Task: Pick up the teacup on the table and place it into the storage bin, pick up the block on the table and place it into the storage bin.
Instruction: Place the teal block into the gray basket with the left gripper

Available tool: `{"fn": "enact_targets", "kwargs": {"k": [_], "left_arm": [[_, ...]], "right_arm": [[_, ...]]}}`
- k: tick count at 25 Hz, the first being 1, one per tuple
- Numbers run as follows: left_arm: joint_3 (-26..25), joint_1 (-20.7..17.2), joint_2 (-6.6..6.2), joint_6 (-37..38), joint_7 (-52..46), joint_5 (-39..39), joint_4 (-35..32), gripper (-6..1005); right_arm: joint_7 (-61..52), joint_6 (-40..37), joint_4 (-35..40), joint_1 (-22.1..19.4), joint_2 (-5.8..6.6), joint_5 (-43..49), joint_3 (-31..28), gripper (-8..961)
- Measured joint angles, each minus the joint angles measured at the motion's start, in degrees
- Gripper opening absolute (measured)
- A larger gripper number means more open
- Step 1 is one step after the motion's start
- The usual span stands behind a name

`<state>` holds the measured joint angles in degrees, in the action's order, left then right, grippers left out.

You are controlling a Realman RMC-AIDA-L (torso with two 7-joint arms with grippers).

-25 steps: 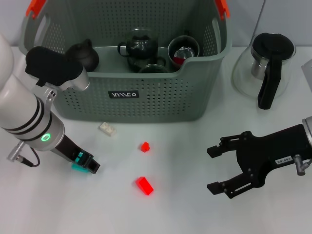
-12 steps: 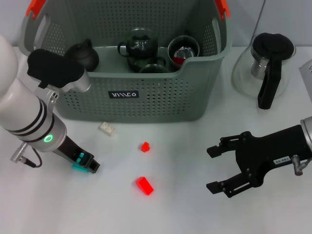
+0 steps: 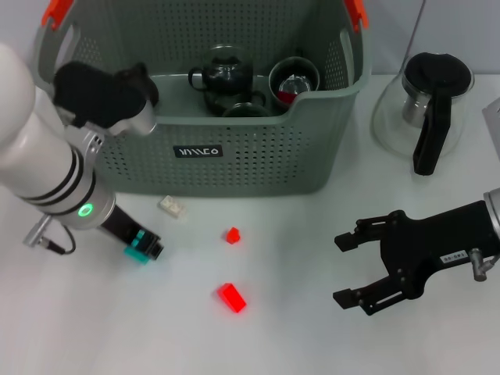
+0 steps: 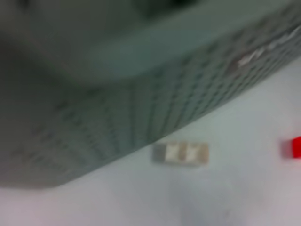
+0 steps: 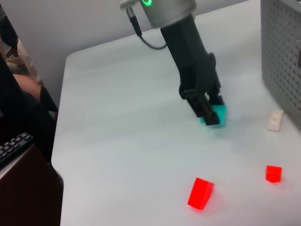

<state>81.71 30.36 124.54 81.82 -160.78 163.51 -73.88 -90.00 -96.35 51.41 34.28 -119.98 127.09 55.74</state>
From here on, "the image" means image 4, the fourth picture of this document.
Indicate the white toy brick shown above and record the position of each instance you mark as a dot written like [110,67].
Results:
[181,154]

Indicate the small red cube brick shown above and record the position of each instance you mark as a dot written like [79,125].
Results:
[296,147]

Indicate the grey perforated storage bin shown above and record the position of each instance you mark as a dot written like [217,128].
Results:
[94,70]

